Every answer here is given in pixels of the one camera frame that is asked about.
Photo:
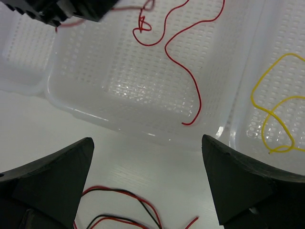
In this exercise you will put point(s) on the white plastic basket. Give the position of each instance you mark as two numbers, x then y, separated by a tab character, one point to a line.
269	113
25	48
171	83

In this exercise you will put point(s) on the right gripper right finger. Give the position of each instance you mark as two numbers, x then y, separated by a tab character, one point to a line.
249	194

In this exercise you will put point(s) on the middle white plastic basket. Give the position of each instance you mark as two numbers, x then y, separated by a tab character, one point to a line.
171	83

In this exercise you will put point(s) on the right white plastic basket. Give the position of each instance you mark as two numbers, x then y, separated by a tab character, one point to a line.
269	113

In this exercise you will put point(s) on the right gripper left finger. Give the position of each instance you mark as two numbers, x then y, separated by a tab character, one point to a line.
45	193

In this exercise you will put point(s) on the left white plastic basket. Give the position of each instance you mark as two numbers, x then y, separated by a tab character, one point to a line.
25	48

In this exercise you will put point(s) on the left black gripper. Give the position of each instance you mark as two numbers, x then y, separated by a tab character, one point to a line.
55	12

